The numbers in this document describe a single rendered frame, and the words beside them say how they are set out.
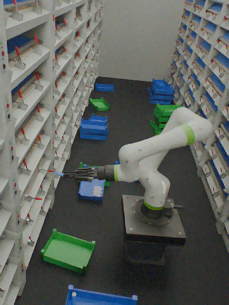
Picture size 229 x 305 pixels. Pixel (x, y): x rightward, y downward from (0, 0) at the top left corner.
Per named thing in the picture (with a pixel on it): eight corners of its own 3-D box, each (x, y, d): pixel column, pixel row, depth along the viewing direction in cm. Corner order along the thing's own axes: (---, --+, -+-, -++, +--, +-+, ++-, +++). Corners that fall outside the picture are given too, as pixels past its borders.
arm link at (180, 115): (141, 176, 187) (188, 109, 171) (153, 190, 174) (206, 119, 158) (126, 171, 181) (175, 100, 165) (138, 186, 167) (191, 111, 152)
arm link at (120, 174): (141, 186, 150) (140, 171, 159) (140, 170, 143) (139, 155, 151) (115, 187, 153) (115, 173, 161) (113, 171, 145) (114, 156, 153)
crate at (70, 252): (94, 249, 187) (95, 241, 182) (84, 275, 170) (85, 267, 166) (53, 236, 194) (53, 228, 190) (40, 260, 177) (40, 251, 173)
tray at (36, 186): (49, 164, 194) (53, 154, 189) (19, 230, 143) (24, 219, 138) (22, 153, 193) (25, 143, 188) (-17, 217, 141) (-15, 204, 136)
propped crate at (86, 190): (102, 201, 227) (102, 196, 221) (78, 198, 228) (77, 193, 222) (105, 172, 246) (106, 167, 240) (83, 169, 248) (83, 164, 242)
